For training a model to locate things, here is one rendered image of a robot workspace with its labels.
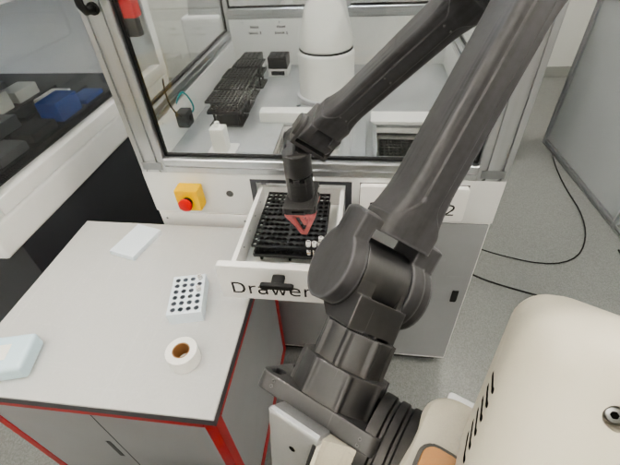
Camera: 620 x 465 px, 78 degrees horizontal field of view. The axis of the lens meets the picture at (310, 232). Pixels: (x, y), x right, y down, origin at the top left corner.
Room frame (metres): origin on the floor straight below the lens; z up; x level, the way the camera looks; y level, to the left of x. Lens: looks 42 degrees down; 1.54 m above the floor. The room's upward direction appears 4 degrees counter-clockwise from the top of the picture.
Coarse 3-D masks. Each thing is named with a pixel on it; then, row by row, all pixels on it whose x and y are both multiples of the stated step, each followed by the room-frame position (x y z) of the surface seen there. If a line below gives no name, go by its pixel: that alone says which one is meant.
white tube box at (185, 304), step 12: (192, 276) 0.69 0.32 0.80; (204, 276) 0.69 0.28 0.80; (180, 288) 0.65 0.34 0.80; (192, 288) 0.65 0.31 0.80; (204, 288) 0.65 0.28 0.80; (180, 300) 0.61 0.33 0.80; (192, 300) 0.61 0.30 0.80; (204, 300) 0.62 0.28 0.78; (168, 312) 0.58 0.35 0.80; (180, 312) 0.58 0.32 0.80; (192, 312) 0.57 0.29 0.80; (204, 312) 0.59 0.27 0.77
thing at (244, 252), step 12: (264, 192) 0.94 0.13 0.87; (324, 192) 0.91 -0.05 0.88; (336, 192) 0.91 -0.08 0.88; (264, 204) 0.93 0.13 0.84; (336, 204) 0.91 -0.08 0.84; (252, 216) 0.81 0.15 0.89; (336, 216) 0.85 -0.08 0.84; (252, 228) 0.79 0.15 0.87; (240, 240) 0.71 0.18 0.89; (252, 240) 0.77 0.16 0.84; (240, 252) 0.68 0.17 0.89; (252, 252) 0.73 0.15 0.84
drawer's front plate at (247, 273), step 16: (224, 272) 0.59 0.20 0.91; (240, 272) 0.59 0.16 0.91; (256, 272) 0.58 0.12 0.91; (272, 272) 0.58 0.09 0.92; (288, 272) 0.57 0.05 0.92; (304, 272) 0.56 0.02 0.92; (224, 288) 0.60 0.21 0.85; (240, 288) 0.59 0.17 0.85; (256, 288) 0.58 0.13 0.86; (304, 288) 0.57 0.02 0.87
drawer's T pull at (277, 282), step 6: (276, 276) 0.57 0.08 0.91; (282, 276) 0.57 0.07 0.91; (264, 282) 0.55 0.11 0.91; (270, 282) 0.55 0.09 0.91; (276, 282) 0.55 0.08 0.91; (282, 282) 0.55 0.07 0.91; (264, 288) 0.54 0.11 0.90; (270, 288) 0.54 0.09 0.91; (276, 288) 0.54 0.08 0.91; (282, 288) 0.54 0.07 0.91; (288, 288) 0.53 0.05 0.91
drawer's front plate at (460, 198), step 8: (368, 184) 0.87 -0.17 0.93; (376, 184) 0.87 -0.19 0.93; (384, 184) 0.87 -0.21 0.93; (360, 192) 0.86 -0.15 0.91; (368, 192) 0.86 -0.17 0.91; (376, 192) 0.85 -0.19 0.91; (464, 192) 0.82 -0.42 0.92; (360, 200) 0.86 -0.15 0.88; (368, 200) 0.86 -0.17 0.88; (456, 200) 0.82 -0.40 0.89; (464, 200) 0.82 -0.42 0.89; (448, 208) 0.82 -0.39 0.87; (456, 208) 0.82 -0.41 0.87; (464, 208) 0.82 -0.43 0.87; (448, 216) 0.82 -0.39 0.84; (456, 216) 0.82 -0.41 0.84
